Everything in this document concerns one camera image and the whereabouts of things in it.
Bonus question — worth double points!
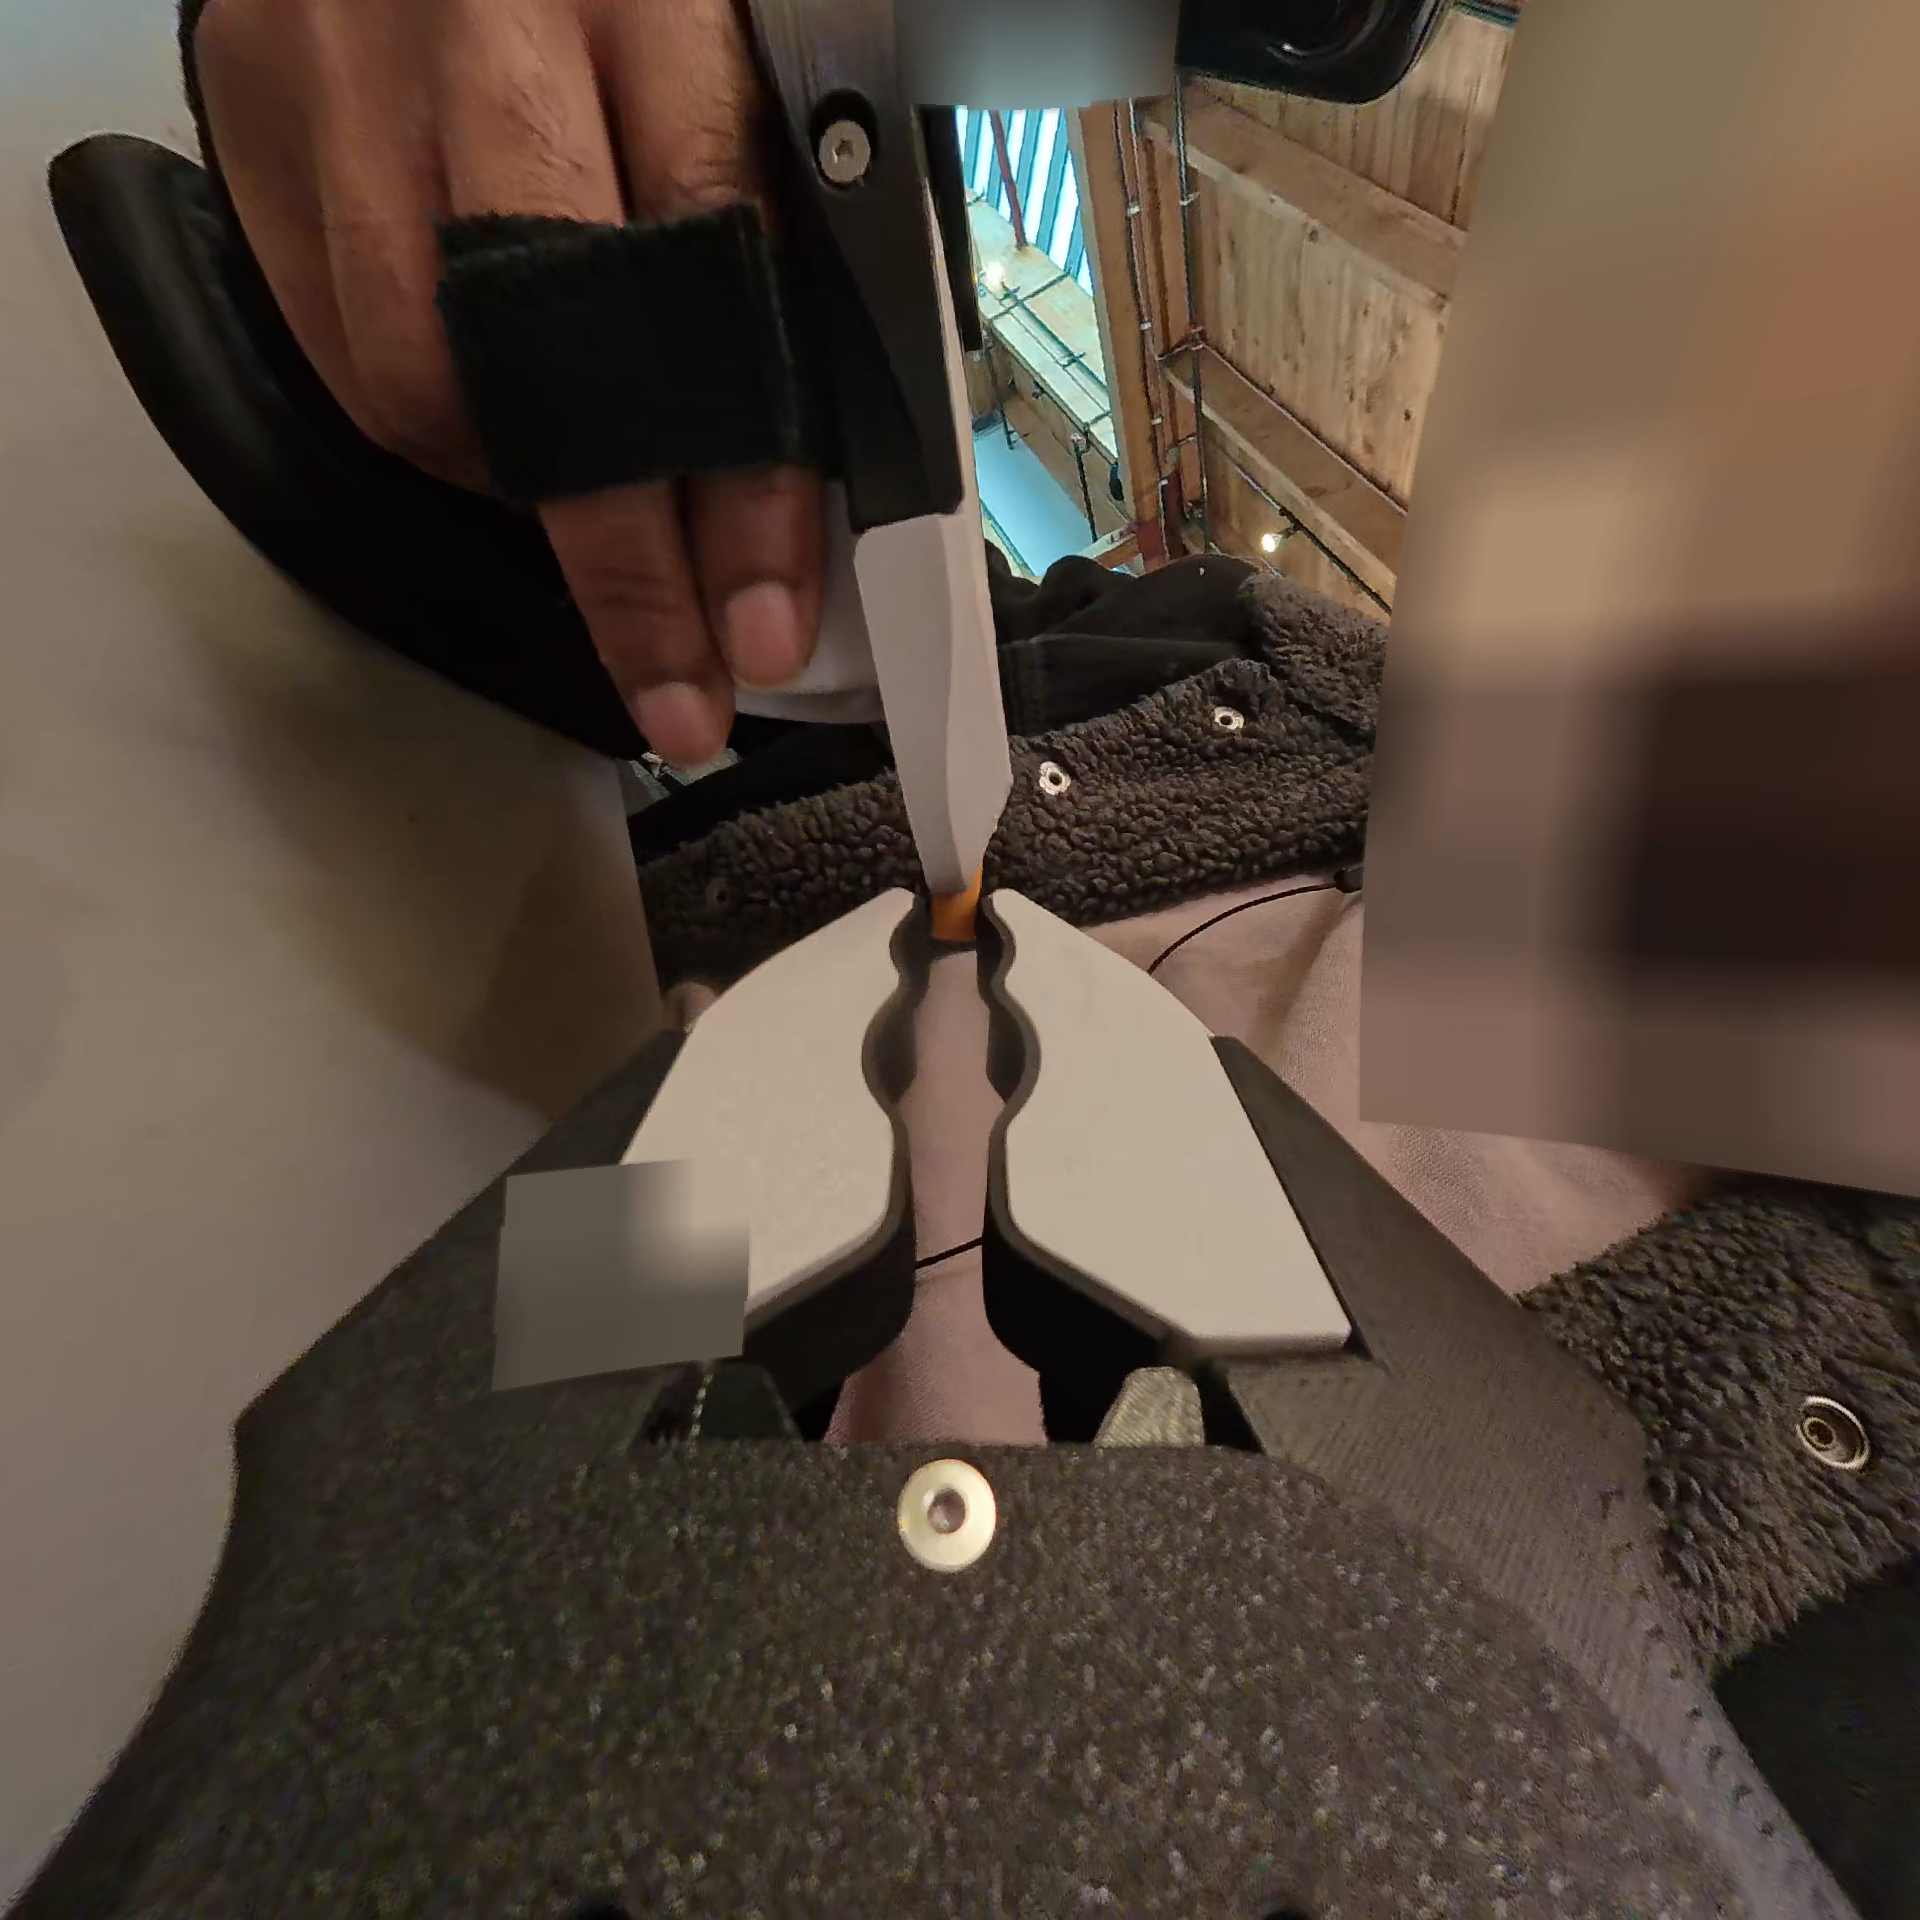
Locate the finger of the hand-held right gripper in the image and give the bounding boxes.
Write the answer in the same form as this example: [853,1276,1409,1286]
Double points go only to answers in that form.
[853,508,1008,903]

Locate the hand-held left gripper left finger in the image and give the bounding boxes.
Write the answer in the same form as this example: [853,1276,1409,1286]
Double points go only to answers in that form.
[624,885,920,1335]

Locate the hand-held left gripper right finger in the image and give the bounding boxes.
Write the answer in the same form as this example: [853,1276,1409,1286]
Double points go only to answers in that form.
[978,887,1355,1354]

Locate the person's right hand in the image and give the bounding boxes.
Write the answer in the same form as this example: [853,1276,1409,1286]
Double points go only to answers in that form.
[195,0,831,766]

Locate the dark fleece jacket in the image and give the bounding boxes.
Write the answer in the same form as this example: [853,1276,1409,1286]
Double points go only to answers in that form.
[638,556,1920,1920]

